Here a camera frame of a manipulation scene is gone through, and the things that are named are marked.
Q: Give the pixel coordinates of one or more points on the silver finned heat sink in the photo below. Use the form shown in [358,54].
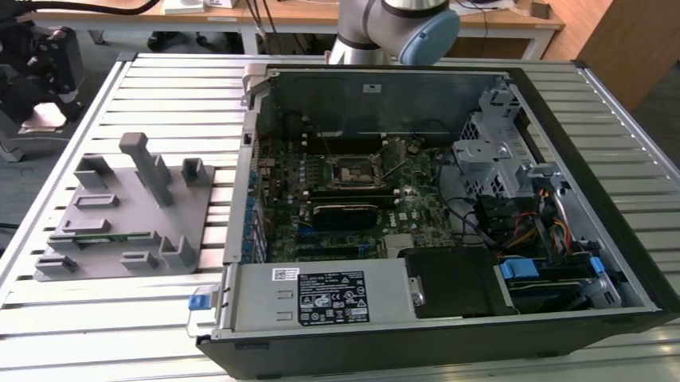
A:
[400,244]

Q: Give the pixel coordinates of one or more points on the round coin battery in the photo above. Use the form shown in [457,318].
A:
[413,148]

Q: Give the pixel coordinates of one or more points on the hard disk in blue carrier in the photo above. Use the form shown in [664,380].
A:
[520,270]

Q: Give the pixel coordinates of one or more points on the black RAM slot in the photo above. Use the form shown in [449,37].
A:
[350,201]
[345,143]
[350,193]
[329,136]

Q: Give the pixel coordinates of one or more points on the blue expansion slot latch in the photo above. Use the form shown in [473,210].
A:
[250,203]
[249,230]
[255,174]
[247,248]

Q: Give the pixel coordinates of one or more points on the black graphics card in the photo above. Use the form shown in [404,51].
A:
[345,219]

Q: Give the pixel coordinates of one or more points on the blue plastic release latch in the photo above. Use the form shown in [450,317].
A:
[201,301]

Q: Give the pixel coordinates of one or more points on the white box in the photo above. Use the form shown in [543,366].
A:
[180,7]

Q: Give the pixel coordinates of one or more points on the small brown cardboard box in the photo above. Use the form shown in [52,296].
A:
[540,10]

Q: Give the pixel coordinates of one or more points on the wooden desk white frame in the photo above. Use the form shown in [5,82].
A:
[297,18]

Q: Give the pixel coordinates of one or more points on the brown wooden cabinet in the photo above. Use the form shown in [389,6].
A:
[627,47]

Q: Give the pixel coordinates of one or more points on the green motherboard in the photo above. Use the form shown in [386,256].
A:
[425,187]

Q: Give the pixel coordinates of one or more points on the green RAM stick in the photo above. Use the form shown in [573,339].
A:
[124,237]

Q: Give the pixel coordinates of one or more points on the black expansion slot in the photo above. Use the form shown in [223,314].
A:
[323,251]

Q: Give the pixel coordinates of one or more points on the grey metal stand foot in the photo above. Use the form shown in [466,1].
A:
[11,151]

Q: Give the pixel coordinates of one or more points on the silver power supply unit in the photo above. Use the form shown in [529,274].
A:
[255,294]

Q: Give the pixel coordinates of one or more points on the grey parts rack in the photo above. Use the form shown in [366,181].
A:
[186,223]

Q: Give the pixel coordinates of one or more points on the black office chair base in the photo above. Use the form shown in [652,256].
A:
[201,40]

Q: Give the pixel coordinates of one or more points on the silver metal drive cage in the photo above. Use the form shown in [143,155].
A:
[478,153]

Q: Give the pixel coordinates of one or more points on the black PC case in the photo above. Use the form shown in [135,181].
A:
[372,354]

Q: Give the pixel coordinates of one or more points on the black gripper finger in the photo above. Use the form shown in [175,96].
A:
[60,67]
[19,99]

